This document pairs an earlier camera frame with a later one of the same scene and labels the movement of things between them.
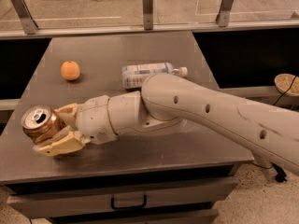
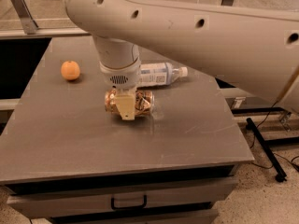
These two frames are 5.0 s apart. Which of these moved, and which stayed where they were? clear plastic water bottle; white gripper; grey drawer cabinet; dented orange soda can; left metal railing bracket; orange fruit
Moved: dented orange soda can; white gripper
Stayed: left metal railing bracket; orange fruit; grey drawer cabinet; clear plastic water bottle
